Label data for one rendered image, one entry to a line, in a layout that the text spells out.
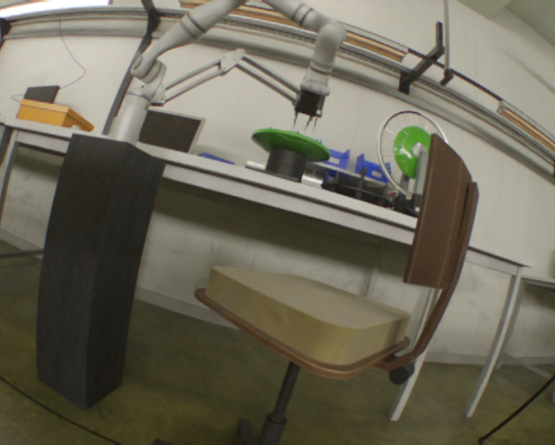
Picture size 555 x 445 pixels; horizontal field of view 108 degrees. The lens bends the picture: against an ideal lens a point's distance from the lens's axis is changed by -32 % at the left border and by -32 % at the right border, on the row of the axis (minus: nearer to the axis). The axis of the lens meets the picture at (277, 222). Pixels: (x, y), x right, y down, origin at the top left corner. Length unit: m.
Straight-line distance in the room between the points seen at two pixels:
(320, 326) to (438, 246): 0.20
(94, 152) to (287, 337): 0.71
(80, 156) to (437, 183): 0.87
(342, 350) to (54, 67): 3.07
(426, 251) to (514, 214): 2.72
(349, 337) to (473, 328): 2.49
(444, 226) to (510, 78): 3.32
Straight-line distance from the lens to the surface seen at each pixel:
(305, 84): 0.88
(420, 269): 0.39
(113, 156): 0.84
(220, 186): 1.10
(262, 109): 2.16
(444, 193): 0.42
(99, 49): 2.90
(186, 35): 0.97
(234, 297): 0.53
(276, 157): 1.07
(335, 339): 0.41
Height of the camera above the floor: 0.72
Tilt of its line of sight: 2 degrees up
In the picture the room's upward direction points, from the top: 15 degrees clockwise
